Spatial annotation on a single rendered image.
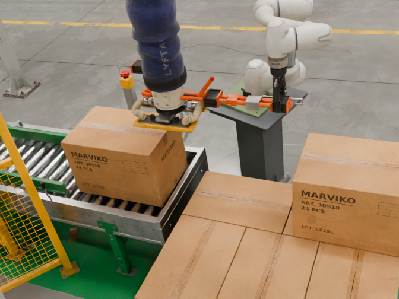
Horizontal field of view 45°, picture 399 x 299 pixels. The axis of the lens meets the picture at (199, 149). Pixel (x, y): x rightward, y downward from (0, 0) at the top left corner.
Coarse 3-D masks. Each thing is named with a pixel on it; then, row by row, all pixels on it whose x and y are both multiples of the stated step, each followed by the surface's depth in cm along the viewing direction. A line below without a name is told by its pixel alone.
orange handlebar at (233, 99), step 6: (144, 90) 259; (150, 96) 256; (180, 96) 249; (186, 96) 248; (192, 96) 248; (222, 96) 244; (228, 96) 243; (234, 96) 241; (240, 96) 241; (222, 102) 241; (228, 102) 240; (234, 102) 239; (240, 102) 237; (264, 102) 237; (270, 102) 236; (288, 108) 230
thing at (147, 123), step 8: (136, 120) 258; (144, 120) 256; (152, 120) 256; (176, 120) 249; (152, 128) 254; (160, 128) 252; (168, 128) 250; (176, 128) 248; (184, 128) 247; (192, 128) 246
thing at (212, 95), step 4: (212, 88) 248; (208, 92) 247; (212, 92) 247; (216, 92) 246; (220, 92) 243; (204, 96) 243; (208, 96) 244; (212, 96) 243; (216, 96) 243; (220, 96) 243; (204, 100) 242; (208, 100) 241; (212, 100) 240; (216, 100) 241; (204, 104) 244; (208, 104) 243; (212, 104) 242; (216, 104) 242; (220, 104) 245
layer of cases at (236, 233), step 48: (240, 192) 289; (288, 192) 283; (192, 240) 264; (240, 240) 260; (288, 240) 255; (144, 288) 243; (192, 288) 239; (240, 288) 235; (288, 288) 232; (336, 288) 228; (384, 288) 225
